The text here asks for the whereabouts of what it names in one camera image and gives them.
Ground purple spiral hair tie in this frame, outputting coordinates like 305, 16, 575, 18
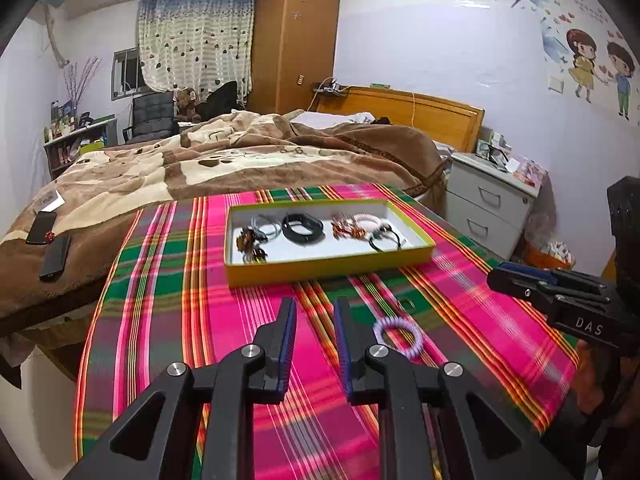
372, 315, 426, 362

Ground dark bead amber bracelet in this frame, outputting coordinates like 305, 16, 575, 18
235, 226, 270, 265

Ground black smart wristband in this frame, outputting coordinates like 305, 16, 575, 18
281, 214, 324, 245

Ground black cord bead necklace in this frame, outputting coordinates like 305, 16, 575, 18
366, 224, 404, 254

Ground grey cord bracelet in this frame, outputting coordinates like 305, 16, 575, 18
248, 212, 284, 242

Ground white spiral hair tie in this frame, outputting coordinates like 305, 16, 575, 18
351, 212, 394, 238

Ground red gold knot ornament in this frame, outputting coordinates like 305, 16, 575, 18
332, 222, 368, 240

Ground orange basket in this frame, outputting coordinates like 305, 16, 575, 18
524, 242, 575, 270

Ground grey bedside drawer cabinet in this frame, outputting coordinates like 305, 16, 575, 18
444, 152, 540, 260

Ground plaid pink green tablecloth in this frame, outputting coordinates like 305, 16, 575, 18
75, 184, 578, 479

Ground yellow shallow cardboard box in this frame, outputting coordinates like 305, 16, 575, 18
224, 198, 436, 287

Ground wooden bed headboard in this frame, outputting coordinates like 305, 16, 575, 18
314, 87, 485, 153

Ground black smartphone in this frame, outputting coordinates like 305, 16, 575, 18
39, 234, 72, 282

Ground brown plush blanket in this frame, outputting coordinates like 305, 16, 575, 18
1, 112, 445, 316

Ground dark phone with red charm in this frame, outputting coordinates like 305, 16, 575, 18
26, 211, 58, 245

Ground brown teddy bear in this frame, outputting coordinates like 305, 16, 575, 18
175, 88, 202, 124

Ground white paper card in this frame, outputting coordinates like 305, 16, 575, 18
32, 190, 65, 214

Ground black office chair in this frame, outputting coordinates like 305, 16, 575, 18
122, 91, 179, 144

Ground white desk shelf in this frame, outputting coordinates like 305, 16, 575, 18
43, 115, 118, 180

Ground patterned white curtain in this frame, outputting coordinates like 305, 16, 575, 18
137, 0, 256, 103

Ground purple dried branches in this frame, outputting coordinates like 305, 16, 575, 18
63, 56, 102, 117

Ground wooden wardrobe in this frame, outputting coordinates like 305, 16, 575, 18
247, 0, 341, 114

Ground cartoon couple wall sticker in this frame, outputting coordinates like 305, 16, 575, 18
539, 12, 639, 127

